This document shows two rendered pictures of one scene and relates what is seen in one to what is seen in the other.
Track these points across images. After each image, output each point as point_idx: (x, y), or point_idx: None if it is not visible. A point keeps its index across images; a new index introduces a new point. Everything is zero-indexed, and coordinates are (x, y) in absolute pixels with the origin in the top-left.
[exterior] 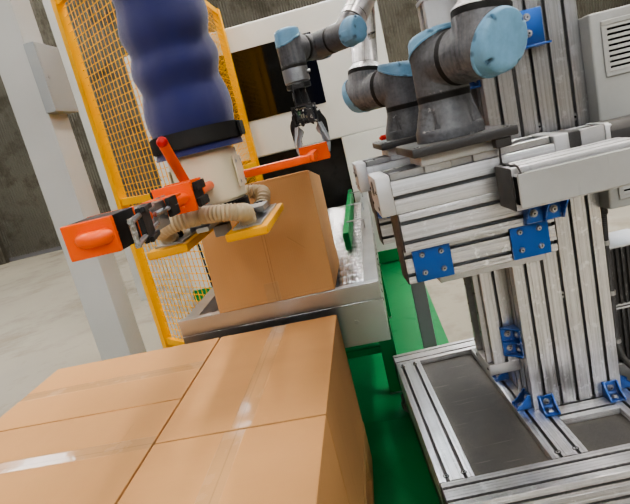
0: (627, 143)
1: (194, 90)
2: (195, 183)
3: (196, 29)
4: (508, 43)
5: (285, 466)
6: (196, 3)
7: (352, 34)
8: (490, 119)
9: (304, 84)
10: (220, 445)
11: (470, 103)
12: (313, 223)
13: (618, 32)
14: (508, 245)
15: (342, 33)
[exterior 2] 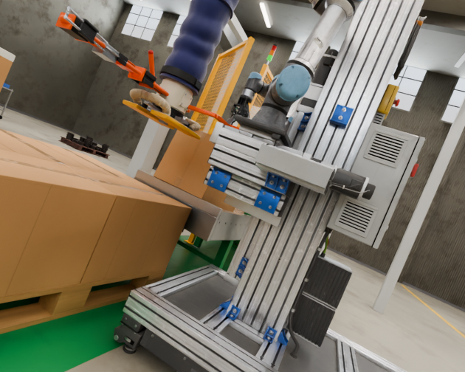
0: (325, 166)
1: (187, 54)
2: (147, 71)
3: (205, 35)
4: (294, 83)
5: (73, 182)
6: (213, 28)
7: None
8: (299, 146)
9: (246, 98)
10: (73, 173)
11: (279, 116)
12: None
13: (381, 139)
14: (256, 196)
15: None
